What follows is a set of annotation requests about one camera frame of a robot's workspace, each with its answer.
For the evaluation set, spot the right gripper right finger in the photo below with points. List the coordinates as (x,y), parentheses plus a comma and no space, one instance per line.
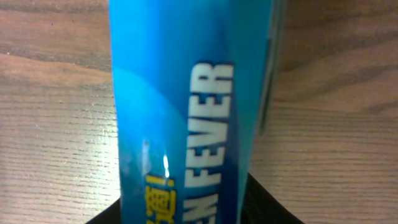
(260,207)

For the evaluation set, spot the blue Kool Fever box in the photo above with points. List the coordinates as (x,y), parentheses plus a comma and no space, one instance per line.
(189,80)

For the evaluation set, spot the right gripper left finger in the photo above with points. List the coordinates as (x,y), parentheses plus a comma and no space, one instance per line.
(112,215)

